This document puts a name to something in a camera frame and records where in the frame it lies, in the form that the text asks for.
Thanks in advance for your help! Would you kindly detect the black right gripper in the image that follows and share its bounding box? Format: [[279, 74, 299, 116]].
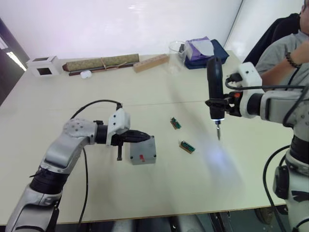
[[204, 91, 242, 117]]

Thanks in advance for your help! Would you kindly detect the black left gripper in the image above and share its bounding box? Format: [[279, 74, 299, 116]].
[[111, 130, 151, 161]]

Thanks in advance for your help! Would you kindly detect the black electric screwdriver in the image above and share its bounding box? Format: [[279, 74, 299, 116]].
[[205, 57, 227, 141]]

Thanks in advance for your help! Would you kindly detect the white cube box with windows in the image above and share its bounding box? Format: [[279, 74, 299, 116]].
[[25, 55, 61, 78]]

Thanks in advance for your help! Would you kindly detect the small green circuit board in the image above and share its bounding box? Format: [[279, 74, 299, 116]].
[[179, 139, 196, 154], [169, 116, 182, 130]]

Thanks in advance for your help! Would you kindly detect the navy blue cloth bag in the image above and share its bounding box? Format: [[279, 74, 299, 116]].
[[184, 39, 230, 71]]

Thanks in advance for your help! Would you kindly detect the purple tissue pack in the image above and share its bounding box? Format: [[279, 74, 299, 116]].
[[184, 36, 214, 61]]

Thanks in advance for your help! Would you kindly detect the clear plastic cup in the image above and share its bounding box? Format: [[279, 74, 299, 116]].
[[168, 40, 188, 73]]

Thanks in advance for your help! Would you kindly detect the person in grey shirt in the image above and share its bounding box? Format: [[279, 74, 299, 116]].
[[254, 0, 309, 86]]

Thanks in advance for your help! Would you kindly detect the wooden block with holes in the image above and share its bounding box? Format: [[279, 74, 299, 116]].
[[133, 54, 169, 73]]

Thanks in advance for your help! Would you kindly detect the black office chair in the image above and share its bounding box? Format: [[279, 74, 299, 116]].
[[242, 13, 301, 67]]

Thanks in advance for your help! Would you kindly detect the rolled olive fabric scroll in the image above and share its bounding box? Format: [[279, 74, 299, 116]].
[[62, 53, 140, 73]]

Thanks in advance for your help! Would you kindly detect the dark wooden rod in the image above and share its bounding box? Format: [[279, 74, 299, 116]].
[[68, 61, 136, 77]]

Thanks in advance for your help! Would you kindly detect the dark rounded shape under table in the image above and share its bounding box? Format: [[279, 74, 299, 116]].
[[254, 207, 289, 225]]

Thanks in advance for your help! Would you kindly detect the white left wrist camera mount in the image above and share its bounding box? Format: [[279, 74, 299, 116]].
[[105, 108, 131, 147]]

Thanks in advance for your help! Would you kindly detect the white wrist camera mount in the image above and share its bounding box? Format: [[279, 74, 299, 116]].
[[237, 62, 263, 119], [105, 108, 131, 147]]

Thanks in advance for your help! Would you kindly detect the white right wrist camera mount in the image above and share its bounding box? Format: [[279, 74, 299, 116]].
[[237, 62, 263, 119]]

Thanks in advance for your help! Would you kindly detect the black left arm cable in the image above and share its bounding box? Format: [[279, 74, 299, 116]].
[[69, 99, 124, 227]]

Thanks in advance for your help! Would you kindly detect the dark bead bracelet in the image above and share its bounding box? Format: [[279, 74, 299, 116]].
[[285, 51, 303, 69]]

